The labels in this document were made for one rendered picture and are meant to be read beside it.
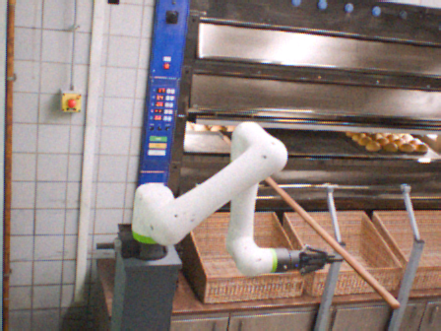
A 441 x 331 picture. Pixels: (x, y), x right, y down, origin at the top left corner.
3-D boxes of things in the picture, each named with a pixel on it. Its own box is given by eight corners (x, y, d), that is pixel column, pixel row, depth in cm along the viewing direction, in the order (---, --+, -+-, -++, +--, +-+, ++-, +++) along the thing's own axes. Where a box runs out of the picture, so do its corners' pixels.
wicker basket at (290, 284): (176, 256, 340) (182, 212, 330) (267, 251, 360) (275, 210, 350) (202, 305, 297) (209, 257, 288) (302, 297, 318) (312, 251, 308)
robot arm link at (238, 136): (241, 130, 205) (274, 127, 209) (226, 118, 215) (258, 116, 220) (237, 178, 212) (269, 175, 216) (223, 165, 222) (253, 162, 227)
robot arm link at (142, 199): (138, 249, 204) (144, 198, 197) (127, 228, 217) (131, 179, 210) (174, 246, 209) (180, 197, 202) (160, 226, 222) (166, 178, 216)
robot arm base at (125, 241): (98, 263, 203) (99, 247, 201) (93, 241, 216) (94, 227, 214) (172, 259, 212) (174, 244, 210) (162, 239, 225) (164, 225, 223)
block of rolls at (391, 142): (325, 121, 427) (326, 114, 425) (382, 124, 443) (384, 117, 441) (369, 152, 374) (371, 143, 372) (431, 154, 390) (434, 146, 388)
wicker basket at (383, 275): (274, 252, 360) (282, 211, 350) (353, 248, 380) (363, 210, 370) (310, 298, 318) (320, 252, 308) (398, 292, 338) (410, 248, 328)
